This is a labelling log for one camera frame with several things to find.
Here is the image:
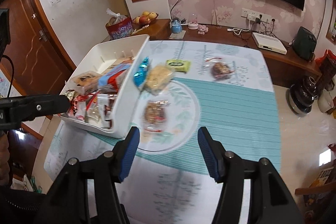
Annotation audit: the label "red white apple snack bag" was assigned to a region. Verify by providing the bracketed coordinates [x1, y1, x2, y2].
[67, 94, 92, 122]

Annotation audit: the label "pink small toy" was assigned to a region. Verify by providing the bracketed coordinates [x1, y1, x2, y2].
[198, 24, 209, 35]

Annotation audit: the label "white set-top box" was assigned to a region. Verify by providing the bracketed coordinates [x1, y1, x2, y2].
[252, 32, 287, 55]

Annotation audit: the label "clear wrapped nut cake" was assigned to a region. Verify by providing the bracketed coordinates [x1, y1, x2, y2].
[204, 57, 234, 81]

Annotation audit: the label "brown white chocolate snack packet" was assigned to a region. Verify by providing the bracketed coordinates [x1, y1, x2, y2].
[97, 93, 117, 129]

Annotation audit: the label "white bucket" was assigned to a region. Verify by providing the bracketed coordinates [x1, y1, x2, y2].
[317, 89, 334, 113]

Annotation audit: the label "green pineapple cake packet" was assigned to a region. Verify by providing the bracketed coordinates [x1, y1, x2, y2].
[166, 59, 191, 73]

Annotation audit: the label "red dark vase bag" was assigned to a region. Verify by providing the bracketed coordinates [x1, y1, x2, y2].
[315, 50, 336, 92]

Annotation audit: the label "pale crumbly cake packet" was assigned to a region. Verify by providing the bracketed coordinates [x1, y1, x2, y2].
[145, 64, 175, 96]

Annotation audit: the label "wooden tv cabinet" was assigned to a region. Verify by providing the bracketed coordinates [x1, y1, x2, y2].
[139, 19, 321, 88]

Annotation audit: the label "white wall power strip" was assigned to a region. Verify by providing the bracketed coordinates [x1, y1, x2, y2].
[241, 8, 275, 24]

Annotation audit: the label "brown wooden door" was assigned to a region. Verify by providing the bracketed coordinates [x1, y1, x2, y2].
[1, 0, 76, 96]

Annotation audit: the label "red gift bag with plastic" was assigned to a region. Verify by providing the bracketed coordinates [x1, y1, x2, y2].
[105, 9, 133, 40]

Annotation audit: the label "patterned white teal tablecloth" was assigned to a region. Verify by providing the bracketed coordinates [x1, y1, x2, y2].
[44, 40, 281, 223]

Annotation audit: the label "clear bag orange cookies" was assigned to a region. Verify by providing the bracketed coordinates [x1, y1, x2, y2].
[69, 71, 102, 95]

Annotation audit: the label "blue foil snack packet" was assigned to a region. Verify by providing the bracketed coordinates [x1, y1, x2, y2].
[133, 57, 150, 89]

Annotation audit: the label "fruit bowl with apples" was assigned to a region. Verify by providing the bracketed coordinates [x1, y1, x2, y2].
[132, 11, 159, 26]

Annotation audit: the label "blue red biscuit pack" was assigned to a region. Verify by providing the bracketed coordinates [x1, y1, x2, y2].
[98, 64, 131, 92]

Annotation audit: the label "beige soda cracker packet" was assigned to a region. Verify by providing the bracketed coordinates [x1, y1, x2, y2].
[101, 57, 134, 75]

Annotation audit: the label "white plastic storage bin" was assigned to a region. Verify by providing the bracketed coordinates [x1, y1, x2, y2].
[60, 35, 149, 139]

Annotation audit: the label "person's hand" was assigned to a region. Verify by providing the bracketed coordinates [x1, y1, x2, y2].
[0, 134, 10, 186]

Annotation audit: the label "red white barcode snack packet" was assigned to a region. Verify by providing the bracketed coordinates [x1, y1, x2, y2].
[85, 92, 104, 127]

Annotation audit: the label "black electric kettle pot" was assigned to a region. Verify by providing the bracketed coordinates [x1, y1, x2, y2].
[287, 76, 318, 116]

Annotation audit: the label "pink round music box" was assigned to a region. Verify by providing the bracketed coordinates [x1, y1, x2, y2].
[187, 12, 199, 30]

